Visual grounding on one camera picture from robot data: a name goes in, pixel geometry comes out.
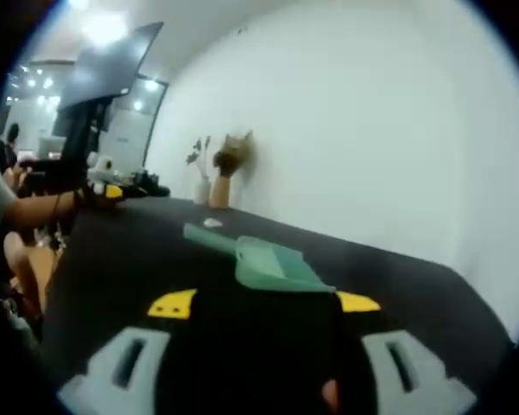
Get person's right hand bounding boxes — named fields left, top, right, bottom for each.
left=321, top=379, right=341, bottom=412

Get black monitor stand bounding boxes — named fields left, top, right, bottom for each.
left=56, top=97, right=113, bottom=194

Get white vase with dried twigs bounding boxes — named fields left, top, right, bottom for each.
left=185, top=136, right=213, bottom=205

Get tan vase with dried flowers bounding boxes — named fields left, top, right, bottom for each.
left=208, top=129, right=259, bottom=210

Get green plastic dustpan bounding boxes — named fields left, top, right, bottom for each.
left=183, top=223, right=337, bottom=295

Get black cable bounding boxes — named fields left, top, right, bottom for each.
left=50, top=192, right=77, bottom=220

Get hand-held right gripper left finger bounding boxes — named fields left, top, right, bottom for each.
left=56, top=288, right=200, bottom=415

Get person's leg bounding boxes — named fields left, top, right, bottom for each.
left=3, top=230, right=45, bottom=322

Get black items on tabletop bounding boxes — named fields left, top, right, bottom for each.
left=131, top=170, right=172, bottom=199

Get black monitor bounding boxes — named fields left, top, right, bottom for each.
left=60, top=21, right=164, bottom=110

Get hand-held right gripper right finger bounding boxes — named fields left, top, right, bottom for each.
left=335, top=291, right=477, bottom=415

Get black tabletop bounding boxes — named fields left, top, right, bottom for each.
left=41, top=195, right=516, bottom=415

